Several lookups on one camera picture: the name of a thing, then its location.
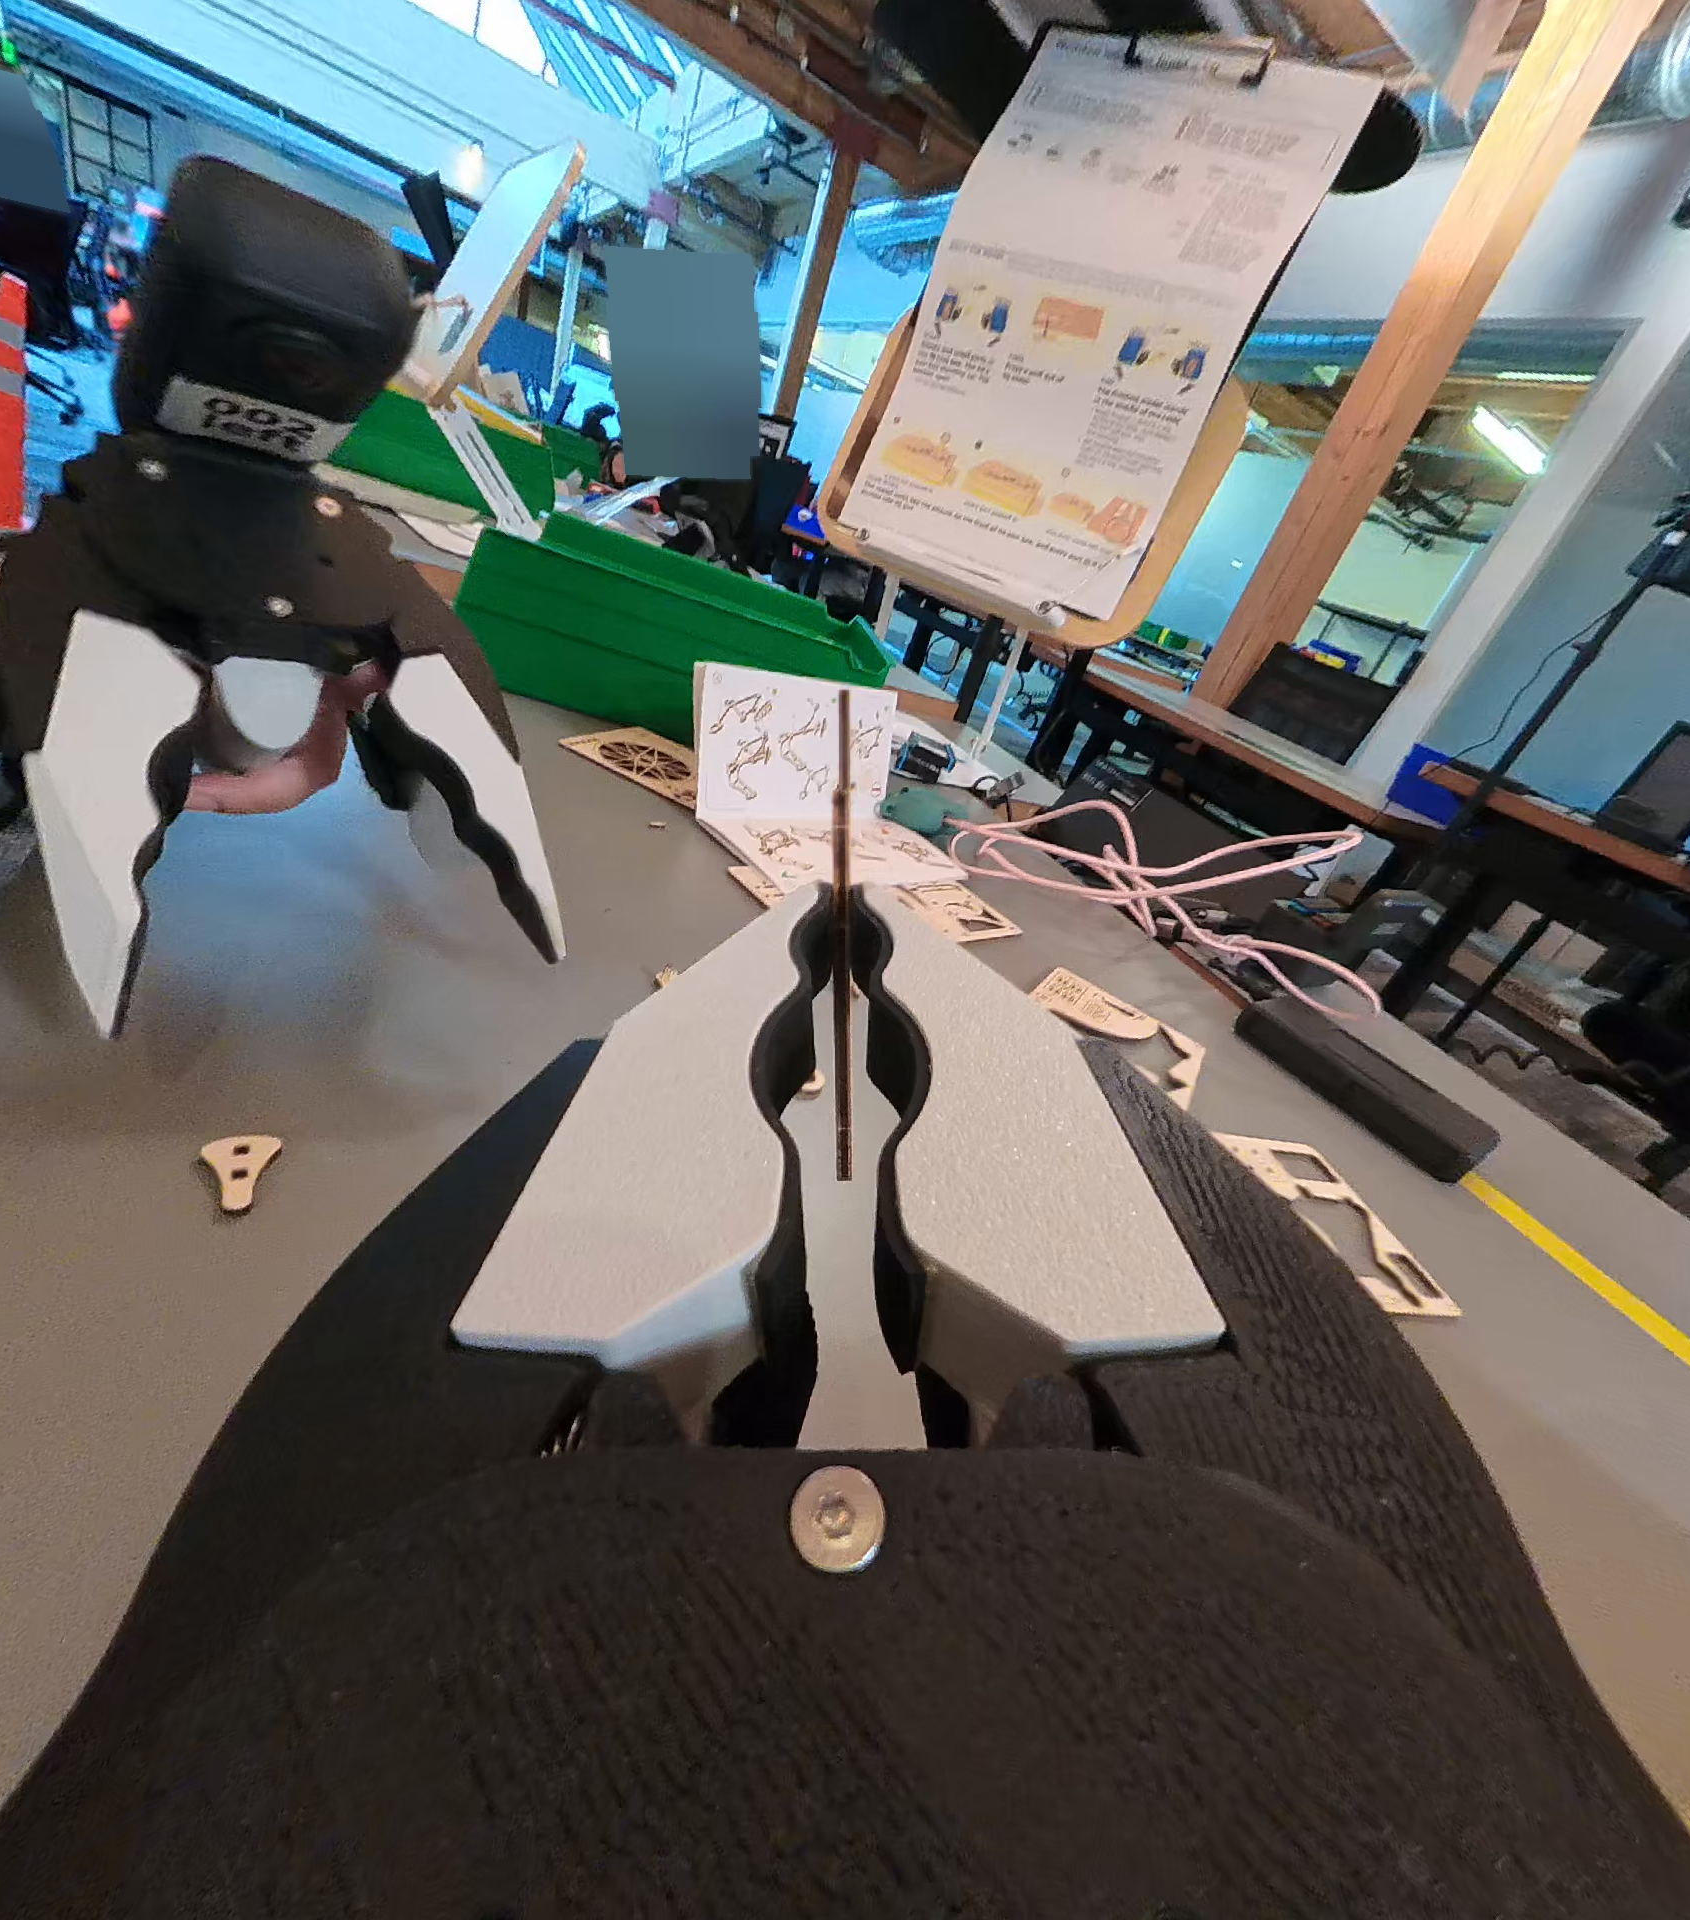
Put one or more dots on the blue plastic bin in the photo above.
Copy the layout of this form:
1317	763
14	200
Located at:
1427	783

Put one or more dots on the small fan-shaped wooden part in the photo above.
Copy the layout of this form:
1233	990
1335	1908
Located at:
260	1152

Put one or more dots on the black computer monitor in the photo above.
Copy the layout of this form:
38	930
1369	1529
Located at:
1678	789
1311	704

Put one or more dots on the black padded bar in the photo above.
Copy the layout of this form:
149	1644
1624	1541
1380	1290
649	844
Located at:
1371	1088

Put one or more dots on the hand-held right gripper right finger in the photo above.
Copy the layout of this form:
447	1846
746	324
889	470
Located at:
1070	1201

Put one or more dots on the laser-cut wooden parts sheet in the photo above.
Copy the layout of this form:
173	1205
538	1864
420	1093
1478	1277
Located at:
972	913
1251	1158
1085	1002

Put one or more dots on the wooden support post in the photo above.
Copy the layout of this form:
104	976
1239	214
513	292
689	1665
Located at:
1414	331

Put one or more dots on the wooden sheet with spoked wheels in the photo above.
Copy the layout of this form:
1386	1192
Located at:
582	747

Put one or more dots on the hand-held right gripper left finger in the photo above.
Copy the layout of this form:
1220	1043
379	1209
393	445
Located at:
605	1201

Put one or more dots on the printed instruction sheet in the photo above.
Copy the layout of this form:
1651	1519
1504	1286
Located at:
1115	300

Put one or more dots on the person's left hand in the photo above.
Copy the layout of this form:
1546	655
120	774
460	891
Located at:
275	789

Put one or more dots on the black box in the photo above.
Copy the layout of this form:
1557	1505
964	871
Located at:
1100	794

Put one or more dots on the white clipboard stand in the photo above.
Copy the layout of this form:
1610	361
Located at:
993	683

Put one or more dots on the teal rounded rubber object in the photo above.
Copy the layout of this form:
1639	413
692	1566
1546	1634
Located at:
934	810

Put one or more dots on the wooden model part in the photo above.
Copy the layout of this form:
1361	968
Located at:
844	975

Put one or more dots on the white instruction booklet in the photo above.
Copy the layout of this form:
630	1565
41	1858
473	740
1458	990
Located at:
770	735

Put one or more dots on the yellow tape line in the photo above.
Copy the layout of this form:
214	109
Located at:
1624	1305

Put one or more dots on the pale round-cornered clipboard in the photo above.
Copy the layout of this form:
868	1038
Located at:
508	271

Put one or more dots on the green plastic bin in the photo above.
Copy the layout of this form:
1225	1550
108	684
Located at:
394	451
634	644

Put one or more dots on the small blue black device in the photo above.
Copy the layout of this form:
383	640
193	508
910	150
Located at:
921	759

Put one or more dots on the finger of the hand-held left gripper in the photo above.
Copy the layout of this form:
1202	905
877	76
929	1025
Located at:
94	780
492	794

